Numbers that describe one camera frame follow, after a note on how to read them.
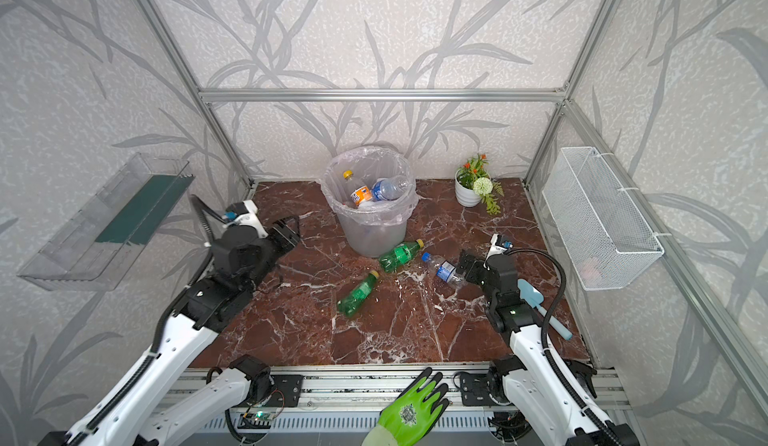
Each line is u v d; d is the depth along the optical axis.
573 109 0.92
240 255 0.49
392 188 0.90
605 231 0.62
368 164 0.94
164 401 0.43
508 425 0.74
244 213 0.59
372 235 0.89
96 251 0.64
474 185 1.00
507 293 0.61
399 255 0.96
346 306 0.82
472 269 0.72
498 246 0.70
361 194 0.89
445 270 0.91
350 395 0.74
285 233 0.60
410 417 0.69
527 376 0.61
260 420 0.72
